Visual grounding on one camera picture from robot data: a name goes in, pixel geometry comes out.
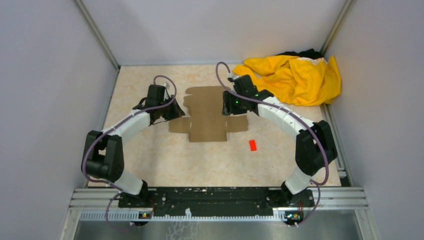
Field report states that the brown cardboard box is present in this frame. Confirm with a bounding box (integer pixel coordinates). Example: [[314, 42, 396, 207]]
[[168, 86, 249, 143]]

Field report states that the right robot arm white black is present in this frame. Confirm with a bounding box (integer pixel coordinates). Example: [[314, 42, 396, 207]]
[[222, 73, 338, 206]]

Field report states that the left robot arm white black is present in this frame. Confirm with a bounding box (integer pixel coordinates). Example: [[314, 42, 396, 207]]
[[81, 84, 185, 207]]

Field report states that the small red block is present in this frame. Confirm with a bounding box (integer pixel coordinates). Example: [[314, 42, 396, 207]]
[[249, 139, 257, 152]]

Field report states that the yellow cloth garment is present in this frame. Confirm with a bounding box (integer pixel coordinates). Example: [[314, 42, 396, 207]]
[[232, 55, 342, 107]]

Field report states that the black cloth behind yellow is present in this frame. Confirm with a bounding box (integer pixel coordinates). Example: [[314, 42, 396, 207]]
[[277, 48, 324, 60]]

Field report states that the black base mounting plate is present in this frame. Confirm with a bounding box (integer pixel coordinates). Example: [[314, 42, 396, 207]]
[[118, 187, 315, 217]]

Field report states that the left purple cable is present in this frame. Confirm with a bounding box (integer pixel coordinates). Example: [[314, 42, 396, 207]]
[[81, 75, 178, 232]]

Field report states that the purple cable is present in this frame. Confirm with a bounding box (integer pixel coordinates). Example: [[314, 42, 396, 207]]
[[81, 75, 178, 232], [215, 61, 329, 228]]

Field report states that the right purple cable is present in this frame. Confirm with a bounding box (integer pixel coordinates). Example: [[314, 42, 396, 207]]
[[215, 61, 329, 228]]

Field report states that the aluminium frame rail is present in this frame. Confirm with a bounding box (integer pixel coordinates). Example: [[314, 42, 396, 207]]
[[69, 187, 369, 222]]

